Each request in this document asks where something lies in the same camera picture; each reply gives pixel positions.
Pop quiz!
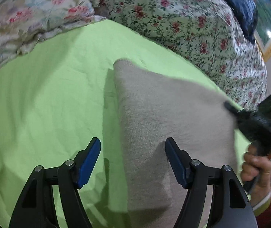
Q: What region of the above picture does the dark blue cloth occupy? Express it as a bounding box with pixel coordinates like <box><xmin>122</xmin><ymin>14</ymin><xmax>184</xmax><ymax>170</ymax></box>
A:
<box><xmin>201</xmin><ymin>0</ymin><xmax>259</xmax><ymax>42</ymax></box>

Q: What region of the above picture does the light green bed sheet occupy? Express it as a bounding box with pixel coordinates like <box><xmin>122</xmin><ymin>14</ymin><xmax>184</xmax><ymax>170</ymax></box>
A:
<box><xmin>0</xmin><ymin>18</ymin><xmax>252</xmax><ymax>228</ymax></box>

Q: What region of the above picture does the person's right hand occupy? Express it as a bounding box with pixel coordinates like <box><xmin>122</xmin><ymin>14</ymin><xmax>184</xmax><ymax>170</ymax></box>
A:
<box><xmin>241</xmin><ymin>144</ymin><xmax>271</xmax><ymax>192</ymax></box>

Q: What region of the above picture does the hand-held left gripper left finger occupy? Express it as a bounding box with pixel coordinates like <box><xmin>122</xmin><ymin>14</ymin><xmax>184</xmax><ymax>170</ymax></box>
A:
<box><xmin>8</xmin><ymin>137</ymin><xmax>102</xmax><ymax>228</ymax></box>

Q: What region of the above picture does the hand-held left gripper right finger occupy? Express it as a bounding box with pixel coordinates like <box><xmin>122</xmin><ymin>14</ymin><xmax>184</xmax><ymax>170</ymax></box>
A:
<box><xmin>165</xmin><ymin>137</ymin><xmax>257</xmax><ymax>228</ymax></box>

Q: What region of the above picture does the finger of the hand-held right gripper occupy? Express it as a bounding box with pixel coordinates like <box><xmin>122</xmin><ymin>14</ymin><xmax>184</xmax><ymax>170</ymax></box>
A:
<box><xmin>224</xmin><ymin>101</ymin><xmax>245</xmax><ymax>118</ymax></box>

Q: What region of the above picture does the beige patterned knit sweater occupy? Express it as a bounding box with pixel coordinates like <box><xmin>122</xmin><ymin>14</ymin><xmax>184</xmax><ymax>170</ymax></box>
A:
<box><xmin>113</xmin><ymin>59</ymin><xmax>239</xmax><ymax>228</ymax></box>

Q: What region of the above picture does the white red-flowered quilt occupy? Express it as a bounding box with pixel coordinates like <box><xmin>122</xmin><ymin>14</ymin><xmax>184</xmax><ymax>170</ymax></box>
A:
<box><xmin>85</xmin><ymin>0</ymin><xmax>269</xmax><ymax>112</ymax></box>

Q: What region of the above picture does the floral ruffled pillow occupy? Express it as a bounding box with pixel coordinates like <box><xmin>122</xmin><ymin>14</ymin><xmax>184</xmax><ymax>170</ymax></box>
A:
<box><xmin>0</xmin><ymin>0</ymin><xmax>107</xmax><ymax>74</ymax></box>

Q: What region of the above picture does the person's right forearm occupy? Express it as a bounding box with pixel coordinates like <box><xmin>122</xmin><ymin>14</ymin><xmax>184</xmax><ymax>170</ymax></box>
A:
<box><xmin>250</xmin><ymin>184</ymin><xmax>271</xmax><ymax>217</ymax></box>

